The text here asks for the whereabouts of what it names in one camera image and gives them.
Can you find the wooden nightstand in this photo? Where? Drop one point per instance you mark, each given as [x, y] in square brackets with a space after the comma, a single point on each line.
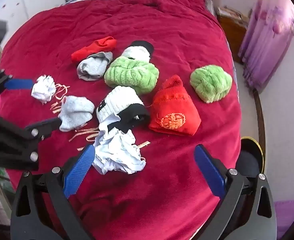
[233, 32]

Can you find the small white paper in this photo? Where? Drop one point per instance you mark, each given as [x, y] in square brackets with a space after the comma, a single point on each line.
[43, 88]

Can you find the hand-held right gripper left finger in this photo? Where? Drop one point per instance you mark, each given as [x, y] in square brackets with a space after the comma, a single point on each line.
[79, 171]

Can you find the black round bin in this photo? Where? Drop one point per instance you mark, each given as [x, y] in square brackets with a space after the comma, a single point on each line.
[248, 155]

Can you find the purple curtain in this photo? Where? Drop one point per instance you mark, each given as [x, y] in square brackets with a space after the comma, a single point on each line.
[267, 30]

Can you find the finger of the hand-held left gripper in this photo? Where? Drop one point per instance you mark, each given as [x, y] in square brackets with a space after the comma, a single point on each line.
[19, 84]
[45, 125]

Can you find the white and black ribbed sock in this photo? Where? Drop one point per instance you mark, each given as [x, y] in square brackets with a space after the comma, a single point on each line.
[117, 102]

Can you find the white sock with black heel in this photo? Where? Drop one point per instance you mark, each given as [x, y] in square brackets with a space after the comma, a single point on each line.
[137, 52]

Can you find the dark red plush blanket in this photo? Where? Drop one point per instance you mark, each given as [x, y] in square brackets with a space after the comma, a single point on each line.
[162, 30]

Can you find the green fuzzy sock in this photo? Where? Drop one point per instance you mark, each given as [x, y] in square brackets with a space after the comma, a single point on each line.
[210, 82]
[132, 73]

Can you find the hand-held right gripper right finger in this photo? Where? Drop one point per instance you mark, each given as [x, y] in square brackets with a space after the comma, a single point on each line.
[210, 173]

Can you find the red sock with orange emblem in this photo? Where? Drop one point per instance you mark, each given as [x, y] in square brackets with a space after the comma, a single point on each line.
[172, 105]

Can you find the wooden bed frame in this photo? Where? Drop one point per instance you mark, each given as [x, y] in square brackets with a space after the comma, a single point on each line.
[260, 117]

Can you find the large white paper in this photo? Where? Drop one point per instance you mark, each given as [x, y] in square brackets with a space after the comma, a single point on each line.
[117, 152]

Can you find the light blue sock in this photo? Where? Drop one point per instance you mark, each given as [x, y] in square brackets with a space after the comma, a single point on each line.
[74, 110]

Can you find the grey sock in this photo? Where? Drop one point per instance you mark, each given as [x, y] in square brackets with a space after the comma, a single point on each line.
[94, 66]

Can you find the plain red sock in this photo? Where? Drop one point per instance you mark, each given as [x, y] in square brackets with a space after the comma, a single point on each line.
[97, 46]

